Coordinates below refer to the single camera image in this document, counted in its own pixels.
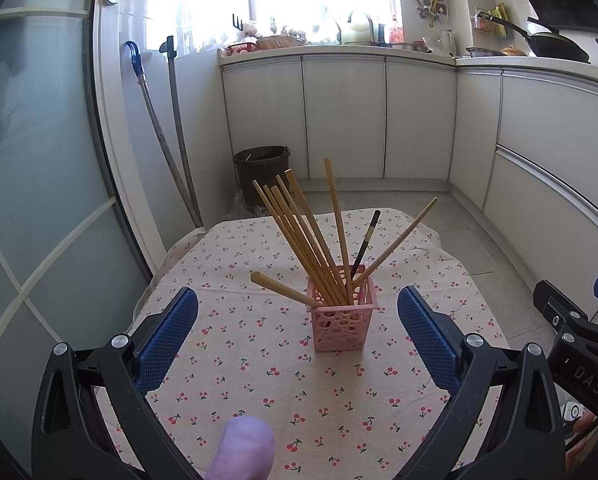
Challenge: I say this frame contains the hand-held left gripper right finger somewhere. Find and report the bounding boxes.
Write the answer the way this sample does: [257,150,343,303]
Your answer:
[396,285,565,480]

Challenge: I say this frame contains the black chopstick gold band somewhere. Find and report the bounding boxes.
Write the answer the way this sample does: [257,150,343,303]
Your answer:
[349,209,382,281]

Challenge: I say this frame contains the clear plastic bag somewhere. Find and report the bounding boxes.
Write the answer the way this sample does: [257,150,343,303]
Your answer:
[226,192,260,218]

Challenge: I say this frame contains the pink plastic lattice basket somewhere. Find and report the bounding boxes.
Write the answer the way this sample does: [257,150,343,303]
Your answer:
[306,272,380,353]

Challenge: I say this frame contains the white drawer base cabinet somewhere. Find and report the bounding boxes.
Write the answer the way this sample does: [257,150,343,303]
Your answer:
[449,67,598,331]

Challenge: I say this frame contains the black handled mop pole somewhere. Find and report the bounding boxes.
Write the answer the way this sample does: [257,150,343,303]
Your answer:
[160,36,205,228]

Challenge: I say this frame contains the frosted glass sliding door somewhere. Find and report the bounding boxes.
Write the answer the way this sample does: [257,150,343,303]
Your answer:
[0,0,150,461]

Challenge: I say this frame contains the wall spice rack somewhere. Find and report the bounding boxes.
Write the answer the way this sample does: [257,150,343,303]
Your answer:
[472,10,510,38]

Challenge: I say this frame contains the white door base cabinet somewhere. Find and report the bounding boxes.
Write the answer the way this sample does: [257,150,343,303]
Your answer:
[221,52,457,181]

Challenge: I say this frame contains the water heater pipes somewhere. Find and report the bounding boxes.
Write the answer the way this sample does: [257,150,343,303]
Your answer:
[409,0,450,28]

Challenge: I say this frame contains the wicker basket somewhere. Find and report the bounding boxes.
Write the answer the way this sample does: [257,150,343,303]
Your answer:
[255,35,307,51]

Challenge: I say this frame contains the bunch of wooden chopsticks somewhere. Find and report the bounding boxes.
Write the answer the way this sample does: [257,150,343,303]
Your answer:
[251,157,355,307]

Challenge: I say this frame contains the tan bamboo chopstick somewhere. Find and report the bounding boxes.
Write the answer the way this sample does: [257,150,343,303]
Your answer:
[250,271,325,308]
[351,197,438,291]

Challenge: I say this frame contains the cherry print tablecloth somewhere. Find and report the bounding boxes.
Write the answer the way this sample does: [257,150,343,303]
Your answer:
[96,206,512,480]

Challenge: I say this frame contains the brown trash bin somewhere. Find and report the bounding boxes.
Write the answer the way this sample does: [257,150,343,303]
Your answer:
[233,146,291,206]

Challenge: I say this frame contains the chrome faucet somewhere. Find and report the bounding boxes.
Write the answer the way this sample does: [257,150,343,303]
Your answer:
[348,10,377,43]

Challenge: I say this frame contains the white kitchen countertop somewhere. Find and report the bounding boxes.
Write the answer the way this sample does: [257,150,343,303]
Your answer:
[218,42,598,86]

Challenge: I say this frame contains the person's left hand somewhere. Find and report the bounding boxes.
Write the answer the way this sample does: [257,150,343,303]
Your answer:
[206,415,276,480]

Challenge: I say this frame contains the blue handled mop pole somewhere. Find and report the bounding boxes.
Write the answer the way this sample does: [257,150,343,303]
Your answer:
[125,40,200,228]

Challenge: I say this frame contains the black wok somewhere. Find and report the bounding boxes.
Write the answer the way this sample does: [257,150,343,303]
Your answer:
[526,16,591,63]

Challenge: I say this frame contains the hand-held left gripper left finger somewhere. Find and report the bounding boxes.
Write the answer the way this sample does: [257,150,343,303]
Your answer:
[31,286,200,480]

